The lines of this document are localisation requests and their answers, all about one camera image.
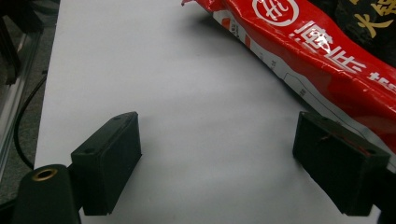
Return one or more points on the aluminium rail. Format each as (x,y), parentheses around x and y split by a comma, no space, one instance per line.
(14,93)

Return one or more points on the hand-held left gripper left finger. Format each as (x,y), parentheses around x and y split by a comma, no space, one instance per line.
(106,165)

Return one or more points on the black metal stand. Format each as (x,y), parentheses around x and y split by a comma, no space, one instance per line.
(12,62)

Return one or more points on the red and black noodle packet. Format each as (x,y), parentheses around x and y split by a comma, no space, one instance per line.
(311,56)

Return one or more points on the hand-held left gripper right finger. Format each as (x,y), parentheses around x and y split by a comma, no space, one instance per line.
(339,165)

